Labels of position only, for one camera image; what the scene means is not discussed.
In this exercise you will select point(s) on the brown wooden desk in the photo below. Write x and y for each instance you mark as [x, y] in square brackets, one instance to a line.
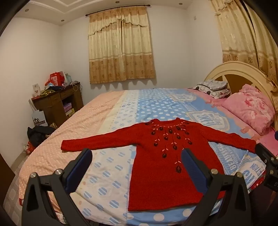
[54, 104]

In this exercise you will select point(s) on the bed with patterned sheet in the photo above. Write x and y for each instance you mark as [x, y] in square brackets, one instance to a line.
[108, 108]

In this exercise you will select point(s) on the dark curtain rod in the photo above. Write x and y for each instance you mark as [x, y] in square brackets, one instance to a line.
[87, 14]

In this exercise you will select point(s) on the red plastic bag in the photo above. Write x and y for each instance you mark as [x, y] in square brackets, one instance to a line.
[30, 148]

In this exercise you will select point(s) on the pink floral pillow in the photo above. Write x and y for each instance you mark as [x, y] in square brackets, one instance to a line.
[249, 106]

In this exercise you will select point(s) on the red knitted sweater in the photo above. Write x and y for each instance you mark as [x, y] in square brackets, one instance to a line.
[156, 173]

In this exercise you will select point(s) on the dark blue cloth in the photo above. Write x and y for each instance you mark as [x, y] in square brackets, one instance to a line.
[55, 88]

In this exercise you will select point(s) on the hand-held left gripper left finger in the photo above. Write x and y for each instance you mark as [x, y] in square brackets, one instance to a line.
[75, 171]

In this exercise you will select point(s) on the olive cloth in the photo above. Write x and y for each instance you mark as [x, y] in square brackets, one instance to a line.
[46, 92]

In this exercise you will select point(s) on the short beige window curtain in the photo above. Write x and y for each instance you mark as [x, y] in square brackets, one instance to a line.
[121, 54]

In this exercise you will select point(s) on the light blue bag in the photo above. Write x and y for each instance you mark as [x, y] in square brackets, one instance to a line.
[68, 79]

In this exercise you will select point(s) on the white greeting card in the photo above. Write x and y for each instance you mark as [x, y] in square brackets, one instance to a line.
[36, 90]

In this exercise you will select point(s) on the red gift bag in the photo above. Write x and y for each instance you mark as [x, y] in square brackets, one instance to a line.
[55, 79]

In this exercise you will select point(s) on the purple box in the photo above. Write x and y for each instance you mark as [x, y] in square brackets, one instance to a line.
[67, 106]

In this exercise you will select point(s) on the grey patterned folded cloth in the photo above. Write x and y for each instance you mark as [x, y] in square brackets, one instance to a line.
[214, 87]

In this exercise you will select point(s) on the cream wooden headboard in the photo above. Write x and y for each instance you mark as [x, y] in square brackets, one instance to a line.
[219, 72]

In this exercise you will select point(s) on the white paper bag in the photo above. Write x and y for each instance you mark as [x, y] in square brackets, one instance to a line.
[40, 121]

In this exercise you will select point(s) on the long beige patterned curtain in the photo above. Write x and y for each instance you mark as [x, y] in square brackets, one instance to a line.
[239, 32]

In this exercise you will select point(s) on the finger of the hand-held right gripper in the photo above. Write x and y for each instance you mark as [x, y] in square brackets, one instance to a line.
[263, 153]
[276, 135]

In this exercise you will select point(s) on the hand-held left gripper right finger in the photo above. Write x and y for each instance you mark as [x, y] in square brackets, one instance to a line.
[195, 171]

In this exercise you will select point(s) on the yellow box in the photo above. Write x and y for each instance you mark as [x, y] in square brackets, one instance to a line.
[70, 112]

